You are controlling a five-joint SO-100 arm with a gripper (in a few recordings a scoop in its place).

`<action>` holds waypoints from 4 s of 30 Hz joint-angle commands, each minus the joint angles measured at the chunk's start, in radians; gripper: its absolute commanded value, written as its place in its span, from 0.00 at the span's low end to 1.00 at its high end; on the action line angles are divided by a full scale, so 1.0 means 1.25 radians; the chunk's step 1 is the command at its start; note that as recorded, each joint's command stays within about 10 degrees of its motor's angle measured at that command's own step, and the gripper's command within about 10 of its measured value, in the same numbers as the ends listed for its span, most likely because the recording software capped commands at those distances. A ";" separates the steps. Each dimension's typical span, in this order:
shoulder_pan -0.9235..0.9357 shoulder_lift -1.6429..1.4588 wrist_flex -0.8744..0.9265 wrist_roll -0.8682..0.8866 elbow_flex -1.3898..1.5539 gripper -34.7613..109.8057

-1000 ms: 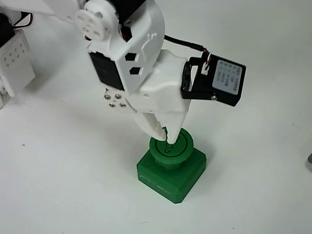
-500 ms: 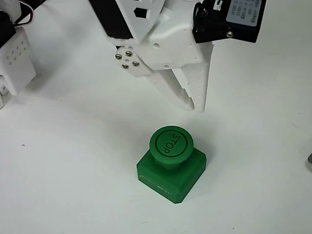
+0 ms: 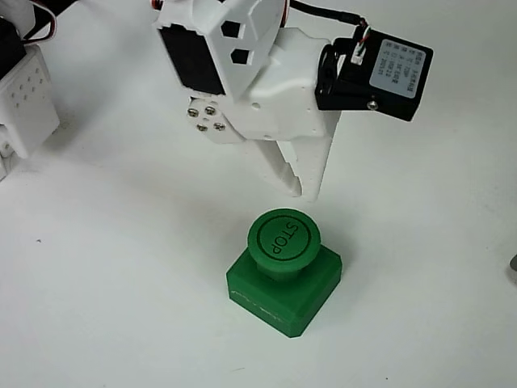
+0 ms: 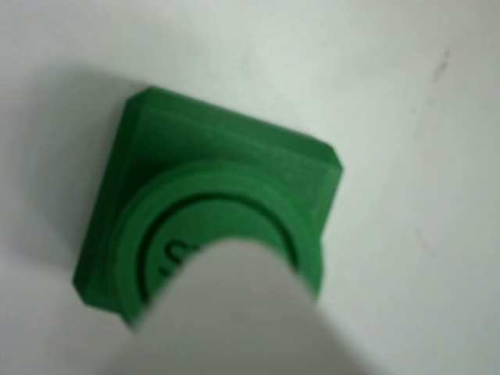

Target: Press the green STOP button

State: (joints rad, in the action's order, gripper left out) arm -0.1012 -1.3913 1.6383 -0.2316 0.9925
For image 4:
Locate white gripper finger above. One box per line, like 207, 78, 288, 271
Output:
128, 239, 379, 375

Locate green square button base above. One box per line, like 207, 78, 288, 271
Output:
71, 86, 346, 334

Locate green round STOP button cap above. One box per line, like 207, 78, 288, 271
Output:
107, 157, 325, 334

